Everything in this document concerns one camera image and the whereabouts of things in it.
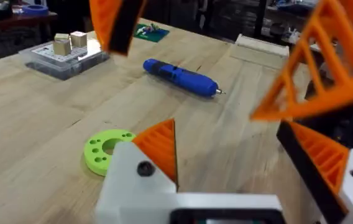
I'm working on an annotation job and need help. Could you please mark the pale wooden tray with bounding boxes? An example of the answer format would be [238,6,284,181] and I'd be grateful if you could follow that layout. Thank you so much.
[227,33,290,70]

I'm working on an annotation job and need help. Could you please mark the clear box with wooden blocks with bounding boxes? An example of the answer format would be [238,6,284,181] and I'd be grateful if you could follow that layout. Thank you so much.
[19,30,111,82]

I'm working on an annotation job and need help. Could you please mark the white orange left gripper left finger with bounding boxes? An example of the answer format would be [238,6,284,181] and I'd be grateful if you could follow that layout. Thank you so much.
[94,118,179,224]

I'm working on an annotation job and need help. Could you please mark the finger of the white orange right gripper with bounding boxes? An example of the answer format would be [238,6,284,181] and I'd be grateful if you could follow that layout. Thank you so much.
[249,0,353,122]
[88,0,148,57]

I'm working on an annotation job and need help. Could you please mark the green disc with holes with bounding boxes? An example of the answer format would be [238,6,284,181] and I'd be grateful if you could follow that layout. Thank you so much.
[83,128,137,177]

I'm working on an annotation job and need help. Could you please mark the green board with toy blocks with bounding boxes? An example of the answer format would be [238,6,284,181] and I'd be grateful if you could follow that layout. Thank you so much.
[132,22,170,44]

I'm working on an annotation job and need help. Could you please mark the blue electric screwdriver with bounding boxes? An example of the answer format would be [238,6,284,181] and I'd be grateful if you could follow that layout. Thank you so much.
[142,58,226,98]

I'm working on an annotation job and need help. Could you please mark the blue tape roll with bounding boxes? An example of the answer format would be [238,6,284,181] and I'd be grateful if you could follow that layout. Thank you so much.
[21,4,50,17]

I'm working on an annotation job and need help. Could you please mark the white orange left gripper right finger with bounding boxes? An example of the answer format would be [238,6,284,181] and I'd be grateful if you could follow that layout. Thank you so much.
[275,120,353,224]

